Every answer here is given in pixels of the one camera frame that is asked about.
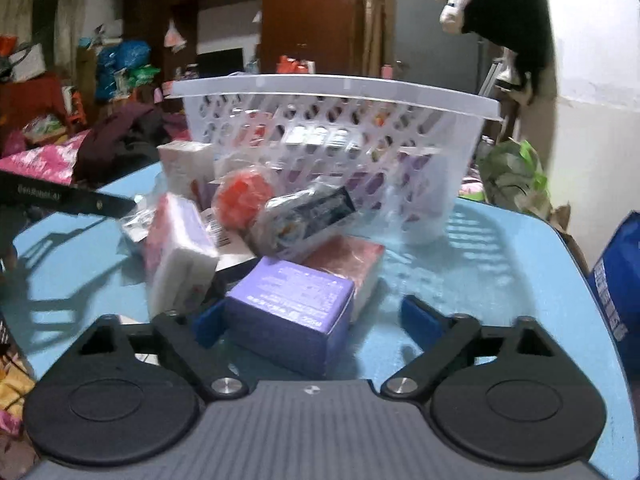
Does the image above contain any purple cardboard box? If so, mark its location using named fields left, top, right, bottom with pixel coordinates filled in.
left=224, top=257, right=355, bottom=378

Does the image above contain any pink floral bedding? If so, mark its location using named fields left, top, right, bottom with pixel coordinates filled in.
left=1, top=129, right=92, bottom=185

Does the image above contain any white pink tissue pack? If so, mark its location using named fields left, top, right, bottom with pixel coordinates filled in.
left=143, top=193, right=219, bottom=318

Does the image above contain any red pink tissue pack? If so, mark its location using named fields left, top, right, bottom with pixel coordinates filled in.
left=303, top=235, right=385, bottom=324

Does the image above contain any orange round wrapped item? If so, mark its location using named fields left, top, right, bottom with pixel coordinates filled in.
left=212, top=166, right=276, bottom=231

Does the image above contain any white pink small box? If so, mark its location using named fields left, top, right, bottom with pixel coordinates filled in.
left=157, top=140, right=215, bottom=209

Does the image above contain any green plastic bag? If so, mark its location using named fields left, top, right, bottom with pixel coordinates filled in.
left=477, top=139, right=552, bottom=220

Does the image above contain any clear plastic lattice basket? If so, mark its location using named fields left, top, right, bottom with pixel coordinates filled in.
left=168, top=74, right=500, bottom=245

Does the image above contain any blue fabric shopping bag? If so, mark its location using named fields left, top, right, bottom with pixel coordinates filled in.
left=588, top=211, right=640, bottom=389

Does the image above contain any dark red wooden wardrobe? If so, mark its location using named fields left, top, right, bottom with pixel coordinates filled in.
left=122, top=0, right=362, bottom=79

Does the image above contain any grey metal door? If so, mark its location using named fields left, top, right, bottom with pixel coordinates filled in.
left=392, top=0, right=489, bottom=93

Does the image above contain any white black hanging jacket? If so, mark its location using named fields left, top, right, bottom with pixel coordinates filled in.
left=438, top=0, right=557, bottom=106

